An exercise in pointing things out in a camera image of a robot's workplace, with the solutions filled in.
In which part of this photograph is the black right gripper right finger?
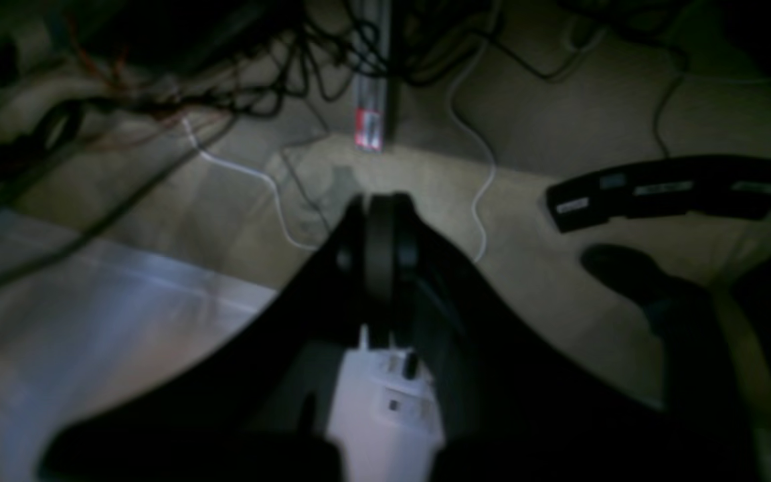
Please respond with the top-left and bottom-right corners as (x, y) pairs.
(545, 155), (771, 233)

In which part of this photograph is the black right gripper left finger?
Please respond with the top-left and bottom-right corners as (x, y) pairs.
(336, 193), (420, 349)

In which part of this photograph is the white cable on floor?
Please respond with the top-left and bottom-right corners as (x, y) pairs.
(181, 117), (323, 254)

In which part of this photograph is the aluminium post red label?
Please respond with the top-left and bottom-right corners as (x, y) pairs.
(349, 1), (394, 153)

